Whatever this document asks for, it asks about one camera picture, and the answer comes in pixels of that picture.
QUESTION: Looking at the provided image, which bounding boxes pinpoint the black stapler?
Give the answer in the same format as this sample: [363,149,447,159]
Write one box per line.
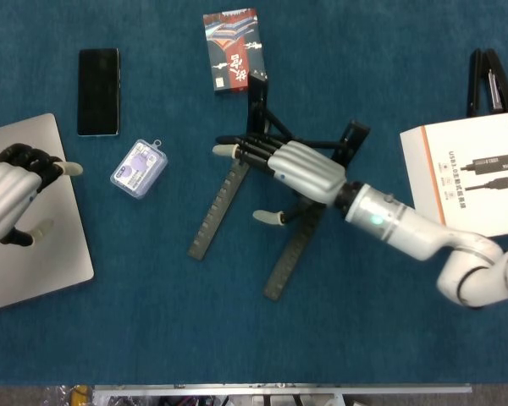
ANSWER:
[467,47,508,118]

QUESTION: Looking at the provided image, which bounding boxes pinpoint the dark patterned card box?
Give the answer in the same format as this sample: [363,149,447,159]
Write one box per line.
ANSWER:
[202,7,268,96]

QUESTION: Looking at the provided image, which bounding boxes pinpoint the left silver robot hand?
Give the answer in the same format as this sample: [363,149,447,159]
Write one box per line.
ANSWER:
[0,143,85,250]

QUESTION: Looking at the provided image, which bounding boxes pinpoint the crumpled clear plastic wrap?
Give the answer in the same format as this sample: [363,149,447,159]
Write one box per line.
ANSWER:
[41,385,73,406]

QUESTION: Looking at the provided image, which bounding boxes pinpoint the white USB cable box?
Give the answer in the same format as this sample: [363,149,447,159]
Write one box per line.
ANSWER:
[399,112,508,238]

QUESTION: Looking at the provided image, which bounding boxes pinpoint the dark foldable laptop stand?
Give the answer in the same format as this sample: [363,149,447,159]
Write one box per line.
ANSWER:
[187,69,372,302]

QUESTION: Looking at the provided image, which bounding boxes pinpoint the teal felt table cloth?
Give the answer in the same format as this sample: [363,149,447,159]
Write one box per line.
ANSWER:
[0,0,508,387]

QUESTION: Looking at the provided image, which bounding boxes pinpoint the aluminium frame rail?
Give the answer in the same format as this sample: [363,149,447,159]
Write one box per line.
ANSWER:
[91,382,473,397]

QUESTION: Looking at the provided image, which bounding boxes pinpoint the silver closed laptop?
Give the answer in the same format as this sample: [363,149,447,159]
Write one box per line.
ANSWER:
[0,112,95,315]

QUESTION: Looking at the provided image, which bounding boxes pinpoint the clear small plastic case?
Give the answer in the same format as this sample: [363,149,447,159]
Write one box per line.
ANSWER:
[109,138,168,201]

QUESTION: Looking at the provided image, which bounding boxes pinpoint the black smartphone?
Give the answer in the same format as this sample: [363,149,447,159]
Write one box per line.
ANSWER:
[76,47,121,137]

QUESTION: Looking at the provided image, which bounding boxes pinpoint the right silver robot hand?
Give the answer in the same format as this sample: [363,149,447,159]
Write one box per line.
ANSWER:
[211,134,348,228]

